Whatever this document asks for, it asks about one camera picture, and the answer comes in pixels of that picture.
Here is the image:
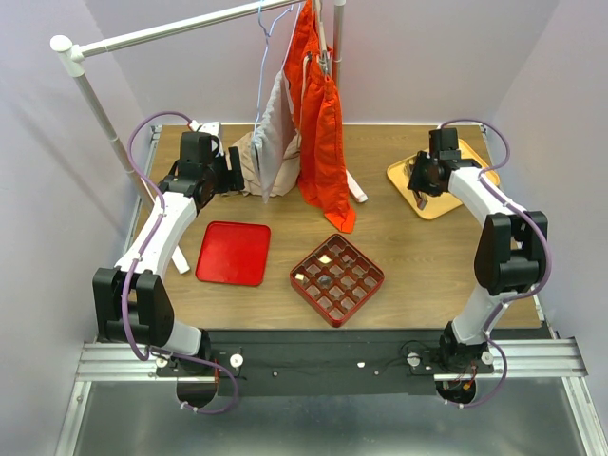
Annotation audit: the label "metal tongs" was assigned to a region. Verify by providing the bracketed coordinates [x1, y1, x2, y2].
[412, 191, 428, 211]

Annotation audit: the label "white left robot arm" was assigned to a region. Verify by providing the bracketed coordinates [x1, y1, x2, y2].
[92, 123, 244, 375]

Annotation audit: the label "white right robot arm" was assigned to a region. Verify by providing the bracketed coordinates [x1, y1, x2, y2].
[408, 126, 550, 372]

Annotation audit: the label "red chocolate box tray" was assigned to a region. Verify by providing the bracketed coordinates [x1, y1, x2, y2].
[290, 234, 385, 328]

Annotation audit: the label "yellow plastic tray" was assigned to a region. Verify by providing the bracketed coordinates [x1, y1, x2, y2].
[387, 139, 500, 220]

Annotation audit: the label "beige crumpled cloth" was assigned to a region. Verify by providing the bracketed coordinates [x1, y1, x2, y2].
[233, 131, 300, 197]

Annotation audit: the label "grey hanging towel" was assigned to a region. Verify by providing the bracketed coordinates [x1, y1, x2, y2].
[251, 70, 300, 203]

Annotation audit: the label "red tin lid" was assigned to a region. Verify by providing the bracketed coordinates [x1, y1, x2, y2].
[195, 220, 272, 287]

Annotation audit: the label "orange hanging shorts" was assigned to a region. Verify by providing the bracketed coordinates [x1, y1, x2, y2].
[283, 1, 356, 233]

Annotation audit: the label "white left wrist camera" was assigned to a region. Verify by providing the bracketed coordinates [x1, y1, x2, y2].
[188, 120, 224, 157]

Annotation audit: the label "blue wire hanger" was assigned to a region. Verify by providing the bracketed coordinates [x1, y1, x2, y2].
[254, 0, 295, 139]

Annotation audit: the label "white clothes rack frame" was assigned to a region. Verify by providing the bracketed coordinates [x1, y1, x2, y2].
[49, 0, 370, 276]

